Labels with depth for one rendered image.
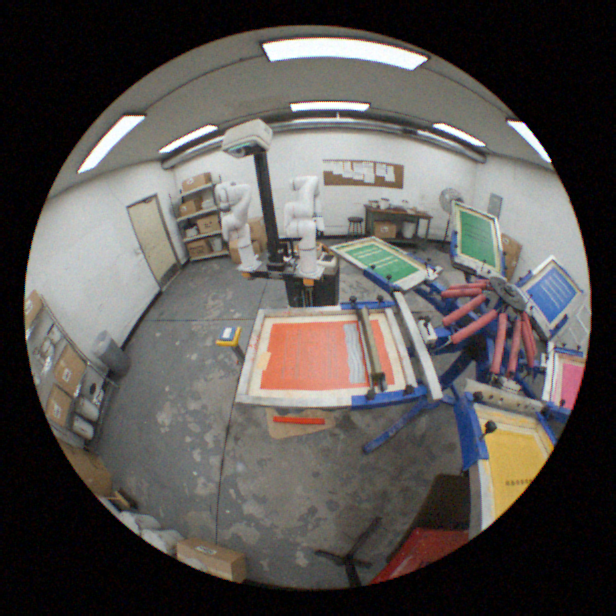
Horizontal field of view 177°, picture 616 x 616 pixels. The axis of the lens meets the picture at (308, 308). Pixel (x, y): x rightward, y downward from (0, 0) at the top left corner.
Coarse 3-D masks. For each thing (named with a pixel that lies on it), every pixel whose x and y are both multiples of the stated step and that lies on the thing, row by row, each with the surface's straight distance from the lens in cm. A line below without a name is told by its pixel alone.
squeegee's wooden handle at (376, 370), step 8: (360, 320) 104; (368, 320) 95; (368, 328) 92; (368, 336) 89; (368, 344) 88; (368, 352) 89; (376, 352) 84; (376, 360) 81; (376, 368) 79; (376, 376) 81
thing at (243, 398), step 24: (264, 312) 114; (288, 312) 110; (312, 312) 109; (336, 312) 110; (360, 312) 112; (384, 312) 116; (408, 360) 94; (240, 384) 89; (408, 384) 89; (288, 408) 82; (312, 408) 81; (336, 408) 82
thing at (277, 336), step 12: (276, 324) 110; (288, 324) 108; (300, 324) 107; (312, 324) 106; (324, 324) 106; (336, 324) 106; (372, 324) 108; (276, 336) 104; (360, 336) 101; (276, 348) 99
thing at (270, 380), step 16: (384, 352) 98; (272, 368) 93; (384, 368) 93; (272, 384) 89; (288, 384) 87; (304, 384) 86; (320, 384) 86; (336, 384) 86; (352, 384) 86; (368, 384) 87
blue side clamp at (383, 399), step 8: (384, 392) 82; (392, 392) 83; (400, 392) 84; (352, 400) 78; (360, 400) 79; (376, 400) 80; (384, 400) 80; (392, 400) 81; (400, 400) 83; (408, 400) 86; (352, 408) 80; (360, 408) 82; (368, 408) 83
